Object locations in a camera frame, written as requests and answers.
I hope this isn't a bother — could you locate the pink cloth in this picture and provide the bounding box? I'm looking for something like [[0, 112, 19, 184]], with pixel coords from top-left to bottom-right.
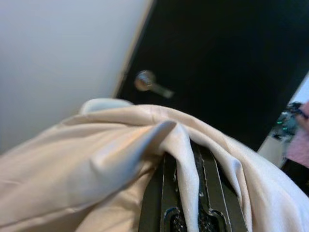
[[284, 101, 309, 167]]

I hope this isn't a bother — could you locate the silver door lever handle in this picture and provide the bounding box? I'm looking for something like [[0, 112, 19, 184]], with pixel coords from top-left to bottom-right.
[[134, 69, 175, 99]]

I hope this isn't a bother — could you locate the green and black clutter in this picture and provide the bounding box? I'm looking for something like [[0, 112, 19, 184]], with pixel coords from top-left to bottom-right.
[[272, 101, 305, 141]]

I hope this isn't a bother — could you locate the black door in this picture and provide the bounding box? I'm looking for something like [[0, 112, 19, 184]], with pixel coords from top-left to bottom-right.
[[113, 0, 309, 152]]

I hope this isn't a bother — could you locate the plain cream white pillow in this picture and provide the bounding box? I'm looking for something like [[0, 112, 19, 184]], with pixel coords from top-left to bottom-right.
[[0, 98, 309, 232]]

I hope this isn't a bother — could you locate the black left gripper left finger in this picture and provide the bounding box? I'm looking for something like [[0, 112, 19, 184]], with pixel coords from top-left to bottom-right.
[[139, 152, 188, 232]]

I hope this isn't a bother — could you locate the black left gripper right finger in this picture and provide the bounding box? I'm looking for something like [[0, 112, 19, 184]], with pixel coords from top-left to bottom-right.
[[190, 142, 249, 232]]

